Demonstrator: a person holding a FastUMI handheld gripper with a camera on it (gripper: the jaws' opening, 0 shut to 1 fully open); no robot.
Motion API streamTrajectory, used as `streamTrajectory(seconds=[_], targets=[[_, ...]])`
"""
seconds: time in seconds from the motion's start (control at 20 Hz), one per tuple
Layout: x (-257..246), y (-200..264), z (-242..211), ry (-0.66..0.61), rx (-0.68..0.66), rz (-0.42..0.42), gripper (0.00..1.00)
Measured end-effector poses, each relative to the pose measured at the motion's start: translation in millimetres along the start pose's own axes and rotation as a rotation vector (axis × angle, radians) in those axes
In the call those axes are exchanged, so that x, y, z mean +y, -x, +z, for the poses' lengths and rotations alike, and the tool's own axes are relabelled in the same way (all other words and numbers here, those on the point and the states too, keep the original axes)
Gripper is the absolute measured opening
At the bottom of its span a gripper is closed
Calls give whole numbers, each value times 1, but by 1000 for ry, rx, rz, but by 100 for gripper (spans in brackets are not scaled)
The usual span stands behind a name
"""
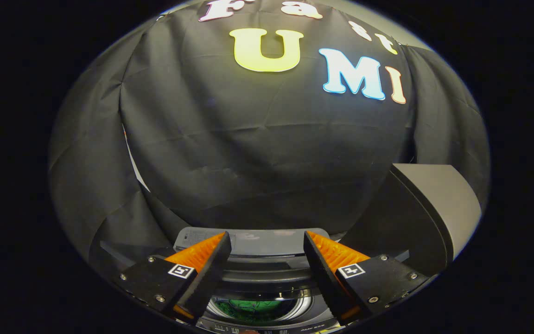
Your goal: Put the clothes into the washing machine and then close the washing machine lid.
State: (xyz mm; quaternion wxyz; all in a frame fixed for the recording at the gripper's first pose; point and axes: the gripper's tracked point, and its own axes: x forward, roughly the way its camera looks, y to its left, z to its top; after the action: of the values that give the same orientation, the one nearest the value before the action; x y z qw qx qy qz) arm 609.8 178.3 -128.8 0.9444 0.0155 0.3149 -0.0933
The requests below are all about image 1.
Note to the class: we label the beige cabinet with dark top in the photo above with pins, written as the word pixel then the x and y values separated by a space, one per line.
pixel 443 199

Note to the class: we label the green polo shirt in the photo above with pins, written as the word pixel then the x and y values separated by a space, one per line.
pixel 248 306

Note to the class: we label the dark washing machine lid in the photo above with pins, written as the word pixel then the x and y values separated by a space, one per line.
pixel 267 278

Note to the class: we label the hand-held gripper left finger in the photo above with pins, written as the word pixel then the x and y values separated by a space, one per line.
pixel 209 276

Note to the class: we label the black backdrop cloth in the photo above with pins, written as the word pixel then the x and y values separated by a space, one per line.
pixel 248 153

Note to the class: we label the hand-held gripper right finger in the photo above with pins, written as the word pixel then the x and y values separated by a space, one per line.
pixel 325 271

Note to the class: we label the dark grey washing machine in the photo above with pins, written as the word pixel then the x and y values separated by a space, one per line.
pixel 257 241

